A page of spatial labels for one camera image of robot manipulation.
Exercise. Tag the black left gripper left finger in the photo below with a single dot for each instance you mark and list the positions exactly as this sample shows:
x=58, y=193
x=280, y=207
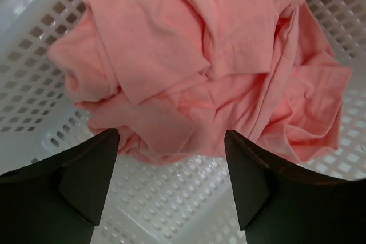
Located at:
x=59, y=199

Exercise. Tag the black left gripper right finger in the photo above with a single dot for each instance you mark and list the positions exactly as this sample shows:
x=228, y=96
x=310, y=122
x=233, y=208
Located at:
x=278, y=201

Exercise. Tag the salmon pink t-shirt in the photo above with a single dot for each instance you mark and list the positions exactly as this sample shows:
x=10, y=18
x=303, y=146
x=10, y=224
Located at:
x=172, y=76

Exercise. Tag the white perforated plastic basket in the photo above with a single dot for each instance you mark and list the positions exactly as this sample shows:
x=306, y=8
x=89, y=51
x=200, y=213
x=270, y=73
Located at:
x=187, y=202

